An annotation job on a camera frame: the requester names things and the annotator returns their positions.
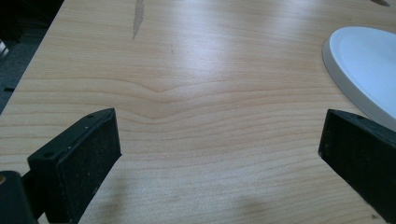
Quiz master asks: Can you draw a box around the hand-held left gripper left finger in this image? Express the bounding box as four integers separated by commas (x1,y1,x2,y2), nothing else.
27,107,122,224

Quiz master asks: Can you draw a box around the white hook stand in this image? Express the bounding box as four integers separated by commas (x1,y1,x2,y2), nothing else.
321,25,396,133

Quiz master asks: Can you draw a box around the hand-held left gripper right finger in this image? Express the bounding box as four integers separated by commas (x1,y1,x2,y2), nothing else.
318,108,396,224

